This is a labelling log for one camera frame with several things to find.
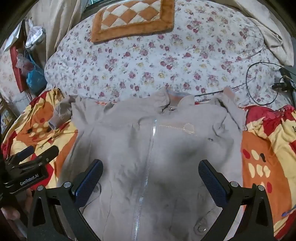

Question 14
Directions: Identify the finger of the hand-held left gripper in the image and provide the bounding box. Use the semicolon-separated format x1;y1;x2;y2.
32;145;60;165
8;146;35;164

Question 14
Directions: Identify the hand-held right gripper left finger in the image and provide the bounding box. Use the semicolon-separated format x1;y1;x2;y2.
27;159;104;241

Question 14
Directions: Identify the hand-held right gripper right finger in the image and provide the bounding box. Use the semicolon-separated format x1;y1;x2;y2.
198;159;275;241

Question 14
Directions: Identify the grey zip jacket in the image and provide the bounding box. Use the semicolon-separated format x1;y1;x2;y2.
48;88;246;241

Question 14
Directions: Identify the person's left hand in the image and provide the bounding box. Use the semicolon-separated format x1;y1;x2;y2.
0;189;34;223

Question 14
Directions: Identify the orange yellow printed blanket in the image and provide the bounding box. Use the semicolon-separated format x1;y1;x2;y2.
0;88;296;241

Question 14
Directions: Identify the blue plastic bag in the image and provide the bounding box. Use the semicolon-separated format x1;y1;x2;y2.
26;60;45;90

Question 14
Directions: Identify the red board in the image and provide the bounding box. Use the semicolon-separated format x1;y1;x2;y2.
10;45;28;93

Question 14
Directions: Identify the white plastic bag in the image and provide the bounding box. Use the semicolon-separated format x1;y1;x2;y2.
24;20;45;49

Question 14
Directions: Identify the beige curtain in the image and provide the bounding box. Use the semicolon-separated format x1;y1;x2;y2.
25;0;93;63

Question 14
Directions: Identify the floral quilt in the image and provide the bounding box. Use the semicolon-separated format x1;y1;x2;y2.
44;0;296;109

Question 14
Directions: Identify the orange checkered cushion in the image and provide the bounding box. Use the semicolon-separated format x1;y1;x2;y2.
90;0;175;43

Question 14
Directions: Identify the beige cloth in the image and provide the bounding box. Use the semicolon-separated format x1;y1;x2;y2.
231;0;294;66

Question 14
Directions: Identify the black cable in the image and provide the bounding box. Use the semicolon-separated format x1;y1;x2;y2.
194;61;296;107

